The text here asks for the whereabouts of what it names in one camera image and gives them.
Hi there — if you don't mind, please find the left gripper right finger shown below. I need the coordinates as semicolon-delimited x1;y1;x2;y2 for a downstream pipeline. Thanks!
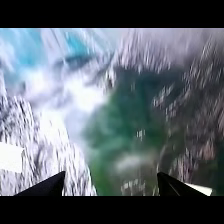
156;171;208;197

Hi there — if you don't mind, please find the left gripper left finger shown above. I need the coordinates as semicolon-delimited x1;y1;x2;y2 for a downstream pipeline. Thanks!
14;170;67;197

